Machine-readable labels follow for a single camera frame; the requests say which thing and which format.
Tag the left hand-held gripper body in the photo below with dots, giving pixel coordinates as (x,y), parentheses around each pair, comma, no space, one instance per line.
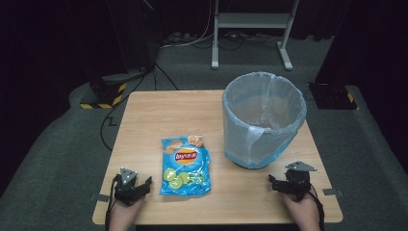
(125,189)

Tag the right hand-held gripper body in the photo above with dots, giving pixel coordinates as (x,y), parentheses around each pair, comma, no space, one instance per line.
(298,183)

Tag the black trash bin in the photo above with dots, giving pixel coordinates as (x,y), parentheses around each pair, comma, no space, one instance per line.
(253,166)

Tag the blue potato chip bag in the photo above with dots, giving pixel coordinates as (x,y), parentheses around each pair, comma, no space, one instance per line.
(186,166)

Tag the light blue trash bin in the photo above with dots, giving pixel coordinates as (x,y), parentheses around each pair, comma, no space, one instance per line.
(263,122)

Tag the grey tape piece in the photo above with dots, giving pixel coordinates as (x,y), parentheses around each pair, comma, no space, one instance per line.
(332,192)
(100,198)

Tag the black stand base yellow mark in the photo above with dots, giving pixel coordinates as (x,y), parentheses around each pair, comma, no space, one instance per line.
(333,96)

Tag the black yellow striped stand base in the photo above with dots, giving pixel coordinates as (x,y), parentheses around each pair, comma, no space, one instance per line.
(107,94)

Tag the power strip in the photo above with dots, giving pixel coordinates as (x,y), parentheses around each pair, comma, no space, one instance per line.
(176,38)

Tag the white metal stand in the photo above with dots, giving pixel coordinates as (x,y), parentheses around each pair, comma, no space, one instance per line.
(253,20)

